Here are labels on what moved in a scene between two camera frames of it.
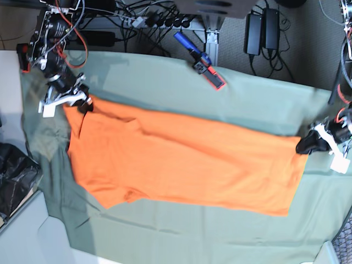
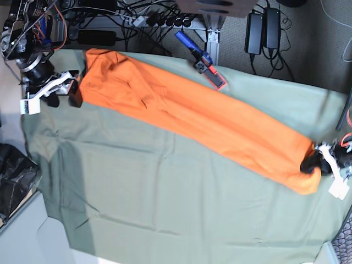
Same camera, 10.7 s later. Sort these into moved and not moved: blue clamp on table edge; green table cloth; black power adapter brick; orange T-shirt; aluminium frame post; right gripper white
Moved: orange T-shirt; right gripper white
Not moved: blue clamp on table edge; black power adapter brick; green table cloth; aluminium frame post
